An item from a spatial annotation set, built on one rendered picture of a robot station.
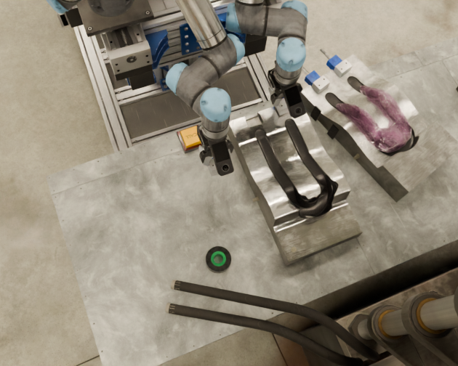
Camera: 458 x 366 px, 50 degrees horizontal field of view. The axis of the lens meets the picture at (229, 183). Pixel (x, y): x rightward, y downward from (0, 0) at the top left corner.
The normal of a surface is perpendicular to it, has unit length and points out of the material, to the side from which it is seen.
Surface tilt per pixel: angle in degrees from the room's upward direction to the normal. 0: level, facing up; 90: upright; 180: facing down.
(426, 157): 0
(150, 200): 0
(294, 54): 11
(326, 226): 0
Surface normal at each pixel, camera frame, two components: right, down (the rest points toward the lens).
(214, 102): 0.04, -0.34
